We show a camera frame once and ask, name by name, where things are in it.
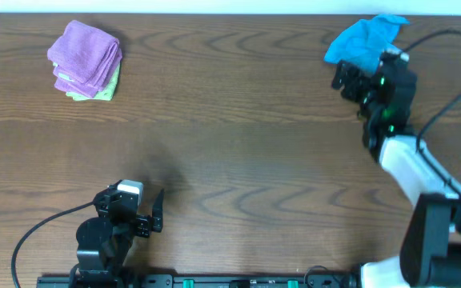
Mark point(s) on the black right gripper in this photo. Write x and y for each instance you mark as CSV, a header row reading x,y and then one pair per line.
x,y
359,78

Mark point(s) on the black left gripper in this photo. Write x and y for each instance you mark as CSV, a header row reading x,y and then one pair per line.
x,y
143,223

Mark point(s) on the blue cloth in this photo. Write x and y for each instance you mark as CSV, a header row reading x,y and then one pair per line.
x,y
363,43

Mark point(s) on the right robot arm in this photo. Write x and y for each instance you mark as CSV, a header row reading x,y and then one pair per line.
x,y
430,255

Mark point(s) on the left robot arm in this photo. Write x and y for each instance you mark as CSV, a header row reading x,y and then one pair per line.
x,y
104,241

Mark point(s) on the folded green cloth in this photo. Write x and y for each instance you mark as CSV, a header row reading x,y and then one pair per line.
x,y
106,92

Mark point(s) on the folded purple cloth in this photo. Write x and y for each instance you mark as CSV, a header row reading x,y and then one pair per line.
x,y
85,59

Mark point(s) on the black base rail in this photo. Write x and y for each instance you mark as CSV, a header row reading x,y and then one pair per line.
x,y
194,281

